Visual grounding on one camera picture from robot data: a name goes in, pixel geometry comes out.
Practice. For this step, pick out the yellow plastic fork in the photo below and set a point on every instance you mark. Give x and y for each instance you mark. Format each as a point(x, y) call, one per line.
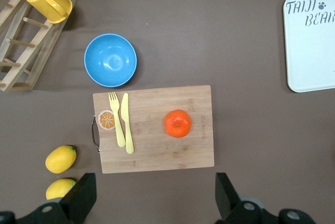
point(114, 106)

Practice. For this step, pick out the blue bowl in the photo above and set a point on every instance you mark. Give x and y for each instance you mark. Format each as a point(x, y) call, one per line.
point(110, 60)

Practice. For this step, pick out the bamboo cutting board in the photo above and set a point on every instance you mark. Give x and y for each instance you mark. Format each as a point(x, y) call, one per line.
point(157, 153)

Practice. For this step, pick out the orange mandarin fruit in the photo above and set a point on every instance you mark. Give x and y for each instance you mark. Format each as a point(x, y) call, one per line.
point(178, 123)

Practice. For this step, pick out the wooden peg drying rack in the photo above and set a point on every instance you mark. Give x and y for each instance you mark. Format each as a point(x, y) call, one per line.
point(51, 31)

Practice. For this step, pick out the yellow lemon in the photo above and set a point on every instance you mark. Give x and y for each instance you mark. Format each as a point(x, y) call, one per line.
point(58, 188)
point(60, 159)

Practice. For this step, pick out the yellow plastic knife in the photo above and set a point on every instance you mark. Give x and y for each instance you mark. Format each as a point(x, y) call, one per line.
point(125, 109)

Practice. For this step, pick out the orange slice toy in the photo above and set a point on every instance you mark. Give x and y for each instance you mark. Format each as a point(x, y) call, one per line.
point(106, 120)

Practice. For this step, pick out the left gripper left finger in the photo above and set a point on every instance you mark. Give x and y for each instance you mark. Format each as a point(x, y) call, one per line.
point(81, 197)

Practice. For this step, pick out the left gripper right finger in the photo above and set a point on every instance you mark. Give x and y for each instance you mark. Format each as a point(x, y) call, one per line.
point(225, 197)

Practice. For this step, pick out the cream tray with bear print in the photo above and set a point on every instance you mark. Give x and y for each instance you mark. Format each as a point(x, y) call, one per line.
point(314, 59)

